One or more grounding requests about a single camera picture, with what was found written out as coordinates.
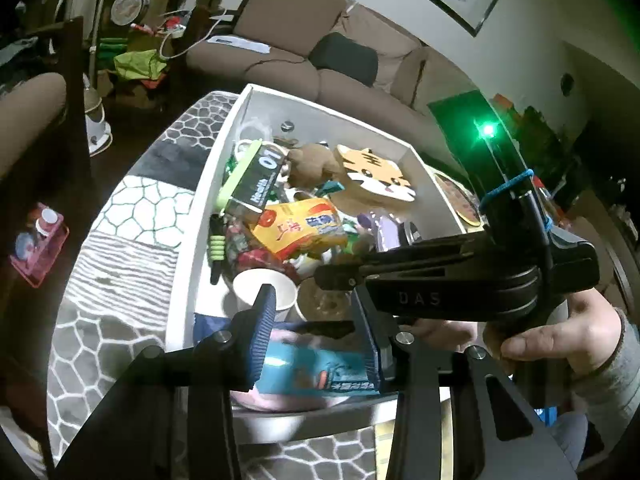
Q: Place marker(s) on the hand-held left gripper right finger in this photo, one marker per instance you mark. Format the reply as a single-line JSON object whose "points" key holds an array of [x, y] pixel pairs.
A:
{"points": [[367, 335]]}

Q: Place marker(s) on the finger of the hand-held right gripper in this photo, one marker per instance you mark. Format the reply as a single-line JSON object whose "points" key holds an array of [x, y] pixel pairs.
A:
{"points": [[380, 260], [330, 329]]}

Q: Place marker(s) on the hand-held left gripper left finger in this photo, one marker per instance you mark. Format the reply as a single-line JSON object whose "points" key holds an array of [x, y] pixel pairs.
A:
{"points": [[262, 330]]}

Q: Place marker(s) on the blue tissue packet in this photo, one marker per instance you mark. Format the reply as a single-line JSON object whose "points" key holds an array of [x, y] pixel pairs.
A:
{"points": [[310, 370]]}

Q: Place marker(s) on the white storage box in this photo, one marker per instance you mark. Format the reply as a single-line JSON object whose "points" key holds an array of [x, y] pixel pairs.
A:
{"points": [[197, 240]]}

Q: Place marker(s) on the person's right forearm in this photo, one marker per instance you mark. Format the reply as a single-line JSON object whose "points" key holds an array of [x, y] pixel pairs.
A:
{"points": [[610, 385]]}

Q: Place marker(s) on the person's right hand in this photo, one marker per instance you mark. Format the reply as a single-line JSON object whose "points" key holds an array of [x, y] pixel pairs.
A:
{"points": [[575, 340]]}

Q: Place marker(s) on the brown round paper bowl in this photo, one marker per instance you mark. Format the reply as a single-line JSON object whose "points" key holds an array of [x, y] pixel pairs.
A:
{"points": [[325, 302]]}

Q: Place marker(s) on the purple plastic packet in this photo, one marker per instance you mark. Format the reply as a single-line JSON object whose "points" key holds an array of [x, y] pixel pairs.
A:
{"points": [[387, 232]]}

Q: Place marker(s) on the round blue white tin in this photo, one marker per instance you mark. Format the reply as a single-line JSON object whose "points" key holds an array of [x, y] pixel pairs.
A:
{"points": [[417, 236]]}

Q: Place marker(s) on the white paper cup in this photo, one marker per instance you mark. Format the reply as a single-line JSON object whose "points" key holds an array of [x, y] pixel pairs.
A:
{"points": [[243, 287]]}

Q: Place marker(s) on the red packet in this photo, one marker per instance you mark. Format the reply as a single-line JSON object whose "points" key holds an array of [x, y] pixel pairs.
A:
{"points": [[255, 259]]}

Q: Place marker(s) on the tiger face shaped pad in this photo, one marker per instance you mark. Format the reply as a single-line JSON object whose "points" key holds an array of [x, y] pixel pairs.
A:
{"points": [[372, 172]]}

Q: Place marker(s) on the round colourful printed dish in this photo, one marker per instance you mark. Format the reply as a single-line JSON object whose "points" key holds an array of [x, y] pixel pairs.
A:
{"points": [[457, 197]]}

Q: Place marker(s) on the orange snack packet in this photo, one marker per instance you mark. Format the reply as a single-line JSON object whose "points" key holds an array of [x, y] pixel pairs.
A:
{"points": [[295, 230]]}

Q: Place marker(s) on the black tool with green rings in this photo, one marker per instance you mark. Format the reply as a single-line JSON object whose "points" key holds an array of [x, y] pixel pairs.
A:
{"points": [[216, 247]]}

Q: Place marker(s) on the brown plush toy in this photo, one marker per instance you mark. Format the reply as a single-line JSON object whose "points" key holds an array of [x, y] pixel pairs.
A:
{"points": [[312, 165]]}

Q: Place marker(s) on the black box with green edge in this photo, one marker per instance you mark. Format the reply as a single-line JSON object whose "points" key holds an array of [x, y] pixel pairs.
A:
{"points": [[260, 180]]}

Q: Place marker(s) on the grey white patterned blanket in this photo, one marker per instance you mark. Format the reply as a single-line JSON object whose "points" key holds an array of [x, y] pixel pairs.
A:
{"points": [[130, 260]]}

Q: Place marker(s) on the blue white printed box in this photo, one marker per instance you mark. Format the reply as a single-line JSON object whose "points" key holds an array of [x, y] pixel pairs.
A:
{"points": [[547, 416]]}

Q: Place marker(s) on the beige sofa cushion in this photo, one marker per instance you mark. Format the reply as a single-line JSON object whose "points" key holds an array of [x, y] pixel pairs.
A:
{"points": [[435, 80], [400, 45]]}

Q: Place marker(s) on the black cushion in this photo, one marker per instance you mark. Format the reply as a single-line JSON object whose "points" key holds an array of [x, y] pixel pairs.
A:
{"points": [[345, 57]]}

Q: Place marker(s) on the brown sofa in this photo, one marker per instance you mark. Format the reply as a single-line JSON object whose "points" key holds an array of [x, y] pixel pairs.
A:
{"points": [[280, 60]]}

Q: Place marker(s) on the pink tray with bottles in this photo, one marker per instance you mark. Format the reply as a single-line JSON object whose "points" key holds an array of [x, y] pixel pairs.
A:
{"points": [[40, 260]]}

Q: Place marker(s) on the white paper sheet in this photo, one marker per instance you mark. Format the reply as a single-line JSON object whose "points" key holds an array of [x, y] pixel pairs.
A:
{"points": [[240, 44]]}

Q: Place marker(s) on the white floor appliance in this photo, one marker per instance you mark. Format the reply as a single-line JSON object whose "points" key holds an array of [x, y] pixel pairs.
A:
{"points": [[97, 130]]}

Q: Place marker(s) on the green bag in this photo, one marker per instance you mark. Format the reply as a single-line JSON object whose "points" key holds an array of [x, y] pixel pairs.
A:
{"points": [[137, 62]]}

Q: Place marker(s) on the brown upholstered chair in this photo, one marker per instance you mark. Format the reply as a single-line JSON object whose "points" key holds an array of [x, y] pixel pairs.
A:
{"points": [[25, 125]]}

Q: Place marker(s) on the round dark wall clock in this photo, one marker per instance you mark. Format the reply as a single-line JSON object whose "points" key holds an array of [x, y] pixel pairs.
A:
{"points": [[567, 85]]}

